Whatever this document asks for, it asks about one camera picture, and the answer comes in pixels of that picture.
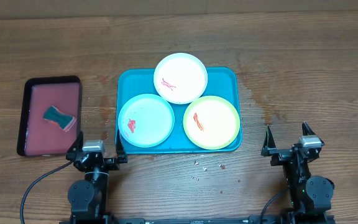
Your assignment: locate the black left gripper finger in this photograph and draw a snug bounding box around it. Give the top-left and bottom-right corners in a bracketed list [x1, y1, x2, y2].
[116, 130, 127, 159]
[68, 131, 83, 153]

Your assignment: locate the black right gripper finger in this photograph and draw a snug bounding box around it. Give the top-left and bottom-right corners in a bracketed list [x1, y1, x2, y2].
[302, 121, 315, 136]
[261, 125, 276, 156]

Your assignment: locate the green and orange sponge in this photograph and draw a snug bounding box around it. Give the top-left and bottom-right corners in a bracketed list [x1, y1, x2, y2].
[43, 106, 76, 132]

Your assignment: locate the light blue plate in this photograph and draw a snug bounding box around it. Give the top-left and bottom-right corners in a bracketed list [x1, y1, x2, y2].
[117, 94, 175, 147]

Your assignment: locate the white plate with red streaks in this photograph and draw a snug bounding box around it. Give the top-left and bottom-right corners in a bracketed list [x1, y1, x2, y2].
[154, 53, 208, 105]

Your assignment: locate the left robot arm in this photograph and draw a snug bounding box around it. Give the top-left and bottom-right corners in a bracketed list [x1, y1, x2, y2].
[66, 131, 128, 223]

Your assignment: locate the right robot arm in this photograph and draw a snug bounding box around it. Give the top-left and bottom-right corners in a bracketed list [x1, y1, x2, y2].
[259, 122, 335, 224]

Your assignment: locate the black tray with red liquid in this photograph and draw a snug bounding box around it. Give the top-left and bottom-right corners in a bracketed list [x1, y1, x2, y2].
[16, 75, 82, 157]

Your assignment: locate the teal plastic serving tray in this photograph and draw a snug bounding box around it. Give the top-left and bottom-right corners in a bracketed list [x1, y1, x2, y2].
[116, 67, 240, 154]

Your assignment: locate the yellow plate with green rim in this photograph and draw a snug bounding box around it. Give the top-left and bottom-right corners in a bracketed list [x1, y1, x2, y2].
[183, 96, 241, 150]

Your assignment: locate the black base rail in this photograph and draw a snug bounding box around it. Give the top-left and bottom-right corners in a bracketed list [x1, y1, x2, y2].
[59, 214, 337, 224]

